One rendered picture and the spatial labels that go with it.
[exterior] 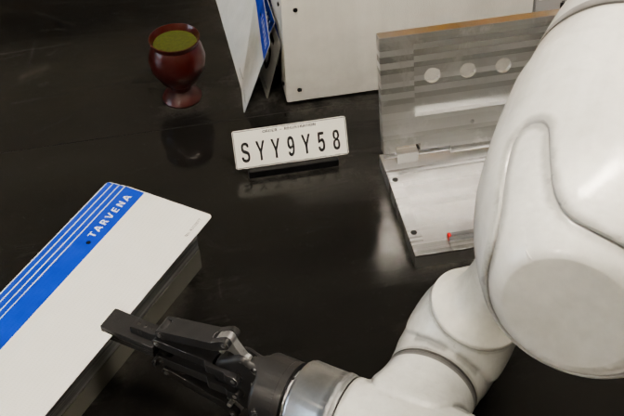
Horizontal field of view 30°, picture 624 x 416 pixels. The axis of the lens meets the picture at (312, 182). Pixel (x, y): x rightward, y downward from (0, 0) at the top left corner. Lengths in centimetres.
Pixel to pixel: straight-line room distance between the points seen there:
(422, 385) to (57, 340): 41
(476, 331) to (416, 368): 7
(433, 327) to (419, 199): 38
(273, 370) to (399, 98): 50
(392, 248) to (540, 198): 94
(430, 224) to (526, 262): 95
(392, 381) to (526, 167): 60
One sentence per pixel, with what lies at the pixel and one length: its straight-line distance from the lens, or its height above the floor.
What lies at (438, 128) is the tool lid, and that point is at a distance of 160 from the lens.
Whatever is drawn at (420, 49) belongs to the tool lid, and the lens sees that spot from 155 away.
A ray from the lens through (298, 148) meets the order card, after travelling 163.
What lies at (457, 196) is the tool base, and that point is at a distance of 157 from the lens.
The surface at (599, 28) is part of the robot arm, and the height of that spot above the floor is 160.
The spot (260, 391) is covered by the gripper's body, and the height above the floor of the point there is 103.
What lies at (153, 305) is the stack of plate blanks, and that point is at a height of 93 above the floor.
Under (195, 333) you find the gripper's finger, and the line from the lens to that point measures 124.
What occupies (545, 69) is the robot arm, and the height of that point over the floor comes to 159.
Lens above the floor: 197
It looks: 42 degrees down
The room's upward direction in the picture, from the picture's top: 3 degrees counter-clockwise
